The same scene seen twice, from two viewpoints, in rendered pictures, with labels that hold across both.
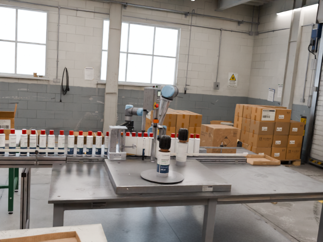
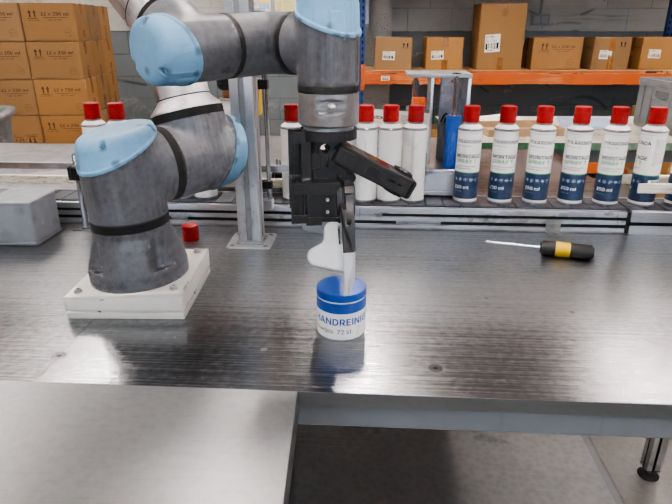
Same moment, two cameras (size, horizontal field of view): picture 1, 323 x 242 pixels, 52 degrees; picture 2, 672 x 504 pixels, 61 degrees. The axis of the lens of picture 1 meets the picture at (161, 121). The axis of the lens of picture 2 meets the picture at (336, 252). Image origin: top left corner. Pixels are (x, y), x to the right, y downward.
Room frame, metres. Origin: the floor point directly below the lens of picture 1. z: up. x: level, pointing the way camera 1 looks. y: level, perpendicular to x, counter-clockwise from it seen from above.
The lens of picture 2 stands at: (3.97, 0.59, 1.23)
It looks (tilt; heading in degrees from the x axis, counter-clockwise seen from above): 22 degrees down; 200
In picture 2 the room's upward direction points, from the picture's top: straight up
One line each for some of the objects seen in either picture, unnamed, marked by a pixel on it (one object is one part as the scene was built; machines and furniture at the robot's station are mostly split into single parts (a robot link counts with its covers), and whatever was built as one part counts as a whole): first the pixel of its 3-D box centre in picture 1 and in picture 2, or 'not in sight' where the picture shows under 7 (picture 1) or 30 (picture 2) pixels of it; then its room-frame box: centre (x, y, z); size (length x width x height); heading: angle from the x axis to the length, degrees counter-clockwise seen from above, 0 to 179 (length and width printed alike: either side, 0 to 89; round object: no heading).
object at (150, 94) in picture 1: (152, 98); not in sight; (2.93, 0.10, 1.38); 0.17 x 0.10 x 0.19; 162
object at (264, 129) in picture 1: (267, 134); not in sight; (6.72, -2.18, 0.57); 1.20 x 0.85 x 1.14; 112
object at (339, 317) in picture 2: not in sight; (341, 307); (3.29, 0.35, 0.87); 0.07 x 0.07 x 0.07
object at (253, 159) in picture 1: (259, 159); not in sight; (3.17, -0.98, 0.85); 0.30 x 0.26 x 0.04; 107
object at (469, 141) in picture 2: (107, 143); (468, 154); (2.74, 0.44, 0.98); 0.05 x 0.05 x 0.20
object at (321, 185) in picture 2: (128, 126); (322, 174); (3.30, 0.33, 1.06); 0.09 x 0.08 x 0.12; 117
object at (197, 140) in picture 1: (196, 145); (97, 150); (2.97, -0.34, 0.98); 0.05 x 0.05 x 0.20
